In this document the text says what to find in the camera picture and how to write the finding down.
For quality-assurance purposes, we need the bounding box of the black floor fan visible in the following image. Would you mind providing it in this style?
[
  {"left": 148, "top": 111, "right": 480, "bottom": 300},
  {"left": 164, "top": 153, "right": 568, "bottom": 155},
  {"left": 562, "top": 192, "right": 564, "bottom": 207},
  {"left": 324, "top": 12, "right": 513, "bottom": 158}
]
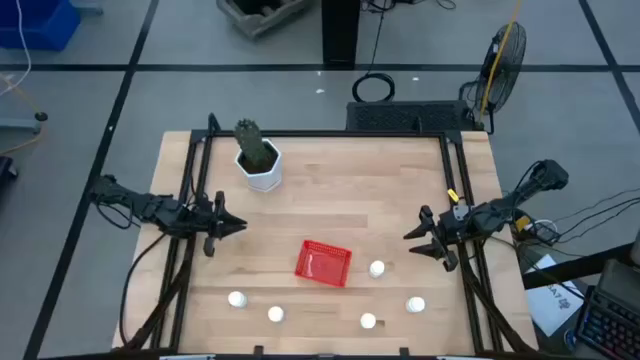
[{"left": 459, "top": 22, "right": 528, "bottom": 135}]

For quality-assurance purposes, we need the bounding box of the green cactus plant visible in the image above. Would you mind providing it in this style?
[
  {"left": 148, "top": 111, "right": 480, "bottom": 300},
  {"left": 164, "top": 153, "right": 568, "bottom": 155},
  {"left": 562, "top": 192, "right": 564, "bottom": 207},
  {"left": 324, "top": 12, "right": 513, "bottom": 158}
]
[{"left": 233, "top": 118, "right": 272, "bottom": 174}]

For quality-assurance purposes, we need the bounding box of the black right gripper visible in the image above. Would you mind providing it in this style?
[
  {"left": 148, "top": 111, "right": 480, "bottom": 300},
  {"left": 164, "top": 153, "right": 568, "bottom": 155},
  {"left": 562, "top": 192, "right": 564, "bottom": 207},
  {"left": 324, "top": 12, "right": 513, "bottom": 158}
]
[{"left": 403, "top": 204, "right": 487, "bottom": 274}]

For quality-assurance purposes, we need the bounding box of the black metal bar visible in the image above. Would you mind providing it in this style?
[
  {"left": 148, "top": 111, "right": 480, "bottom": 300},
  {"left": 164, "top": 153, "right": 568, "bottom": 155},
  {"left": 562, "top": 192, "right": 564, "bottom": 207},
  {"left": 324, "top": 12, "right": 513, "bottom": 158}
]
[{"left": 521, "top": 242, "right": 636, "bottom": 291}]

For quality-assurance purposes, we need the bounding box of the black backlit keyboard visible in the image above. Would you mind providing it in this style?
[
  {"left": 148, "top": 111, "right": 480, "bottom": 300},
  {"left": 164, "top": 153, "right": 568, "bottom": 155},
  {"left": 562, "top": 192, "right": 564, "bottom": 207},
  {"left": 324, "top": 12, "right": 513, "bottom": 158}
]
[{"left": 574, "top": 287, "right": 640, "bottom": 360}]

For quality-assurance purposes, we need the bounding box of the black perforated box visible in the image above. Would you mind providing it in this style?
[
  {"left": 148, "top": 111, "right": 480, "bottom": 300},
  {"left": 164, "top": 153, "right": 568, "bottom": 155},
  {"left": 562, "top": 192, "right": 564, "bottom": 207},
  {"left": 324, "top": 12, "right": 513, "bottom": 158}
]
[{"left": 345, "top": 99, "right": 474, "bottom": 133}]

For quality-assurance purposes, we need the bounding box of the black aluminium table frame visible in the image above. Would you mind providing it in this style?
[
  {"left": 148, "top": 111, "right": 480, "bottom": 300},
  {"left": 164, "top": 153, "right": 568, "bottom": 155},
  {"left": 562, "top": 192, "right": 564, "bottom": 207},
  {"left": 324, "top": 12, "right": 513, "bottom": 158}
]
[{"left": 122, "top": 112, "right": 539, "bottom": 360}]

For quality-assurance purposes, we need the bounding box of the yellow floor cable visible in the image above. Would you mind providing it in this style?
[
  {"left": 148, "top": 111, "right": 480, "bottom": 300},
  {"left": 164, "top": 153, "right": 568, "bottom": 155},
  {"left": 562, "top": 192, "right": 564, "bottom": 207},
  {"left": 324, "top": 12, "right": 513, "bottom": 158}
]
[{"left": 0, "top": 73, "right": 47, "bottom": 156}]

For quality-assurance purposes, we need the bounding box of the blue plastic bin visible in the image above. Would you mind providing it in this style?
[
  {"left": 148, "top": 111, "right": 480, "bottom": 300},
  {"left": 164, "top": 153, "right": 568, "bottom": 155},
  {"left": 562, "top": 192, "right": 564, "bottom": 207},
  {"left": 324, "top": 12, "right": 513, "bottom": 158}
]
[{"left": 0, "top": 0, "right": 82, "bottom": 52}]

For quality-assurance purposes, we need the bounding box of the coiled black cable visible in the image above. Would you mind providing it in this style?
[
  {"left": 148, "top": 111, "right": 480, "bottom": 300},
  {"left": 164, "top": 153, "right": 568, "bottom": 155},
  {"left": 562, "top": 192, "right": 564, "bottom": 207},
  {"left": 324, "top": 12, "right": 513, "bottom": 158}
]
[{"left": 351, "top": 0, "right": 397, "bottom": 104}]

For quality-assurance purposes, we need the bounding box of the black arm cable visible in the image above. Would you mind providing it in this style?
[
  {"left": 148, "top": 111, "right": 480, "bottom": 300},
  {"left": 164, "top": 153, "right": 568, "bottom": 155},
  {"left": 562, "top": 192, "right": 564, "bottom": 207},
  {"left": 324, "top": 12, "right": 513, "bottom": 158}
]
[{"left": 118, "top": 232, "right": 167, "bottom": 347}]

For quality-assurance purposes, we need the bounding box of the red plastic mesh basket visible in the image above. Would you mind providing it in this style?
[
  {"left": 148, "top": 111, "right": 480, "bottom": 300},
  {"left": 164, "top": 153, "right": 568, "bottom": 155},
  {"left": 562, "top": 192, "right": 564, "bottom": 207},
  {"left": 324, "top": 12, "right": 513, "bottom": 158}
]
[{"left": 294, "top": 239, "right": 353, "bottom": 289}]

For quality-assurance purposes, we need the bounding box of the black power adapter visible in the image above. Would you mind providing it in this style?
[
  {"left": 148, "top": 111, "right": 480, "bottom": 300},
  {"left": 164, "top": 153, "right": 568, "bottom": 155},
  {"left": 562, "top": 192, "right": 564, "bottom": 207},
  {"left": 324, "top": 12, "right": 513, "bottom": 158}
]
[{"left": 524, "top": 219, "right": 562, "bottom": 246}]

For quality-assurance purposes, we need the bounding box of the grey stand base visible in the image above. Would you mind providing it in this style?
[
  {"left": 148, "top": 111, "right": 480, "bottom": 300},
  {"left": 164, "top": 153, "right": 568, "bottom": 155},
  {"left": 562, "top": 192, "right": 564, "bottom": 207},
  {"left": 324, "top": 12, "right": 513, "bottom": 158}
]
[{"left": 0, "top": 111, "right": 50, "bottom": 135}]

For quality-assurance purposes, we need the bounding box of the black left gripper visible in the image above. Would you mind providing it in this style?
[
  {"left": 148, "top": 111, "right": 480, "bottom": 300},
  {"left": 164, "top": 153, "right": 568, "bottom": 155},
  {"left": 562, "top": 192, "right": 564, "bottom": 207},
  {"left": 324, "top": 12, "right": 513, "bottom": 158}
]
[{"left": 188, "top": 191, "right": 248, "bottom": 258}]

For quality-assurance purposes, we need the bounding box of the white hexagonal plant pot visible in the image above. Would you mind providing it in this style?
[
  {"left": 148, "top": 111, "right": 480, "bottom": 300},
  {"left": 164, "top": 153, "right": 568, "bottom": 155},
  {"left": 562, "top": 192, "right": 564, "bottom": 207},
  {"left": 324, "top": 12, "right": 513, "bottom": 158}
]
[{"left": 234, "top": 138, "right": 284, "bottom": 194}]

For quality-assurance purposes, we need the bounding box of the black pillar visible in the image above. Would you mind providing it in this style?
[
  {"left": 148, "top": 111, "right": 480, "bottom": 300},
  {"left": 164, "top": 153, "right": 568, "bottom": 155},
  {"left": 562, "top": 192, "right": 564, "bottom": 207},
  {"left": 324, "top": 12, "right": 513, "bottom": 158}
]
[{"left": 321, "top": 0, "right": 362, "bottom": 69}]

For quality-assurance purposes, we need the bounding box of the white cable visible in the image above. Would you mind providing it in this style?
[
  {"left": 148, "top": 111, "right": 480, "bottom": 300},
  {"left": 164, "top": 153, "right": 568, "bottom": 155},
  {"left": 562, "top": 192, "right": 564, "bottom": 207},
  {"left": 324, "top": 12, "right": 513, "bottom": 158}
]
[{"left": 0, "top": 0, "right": 33, "bottom": 97}]

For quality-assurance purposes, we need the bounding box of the white paper sheet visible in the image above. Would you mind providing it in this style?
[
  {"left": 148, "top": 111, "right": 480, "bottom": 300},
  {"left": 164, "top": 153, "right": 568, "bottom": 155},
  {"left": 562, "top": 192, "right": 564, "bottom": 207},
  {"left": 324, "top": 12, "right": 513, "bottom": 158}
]
[{"left": 524, "top": 254, "right": 586, "bottom": 338}]

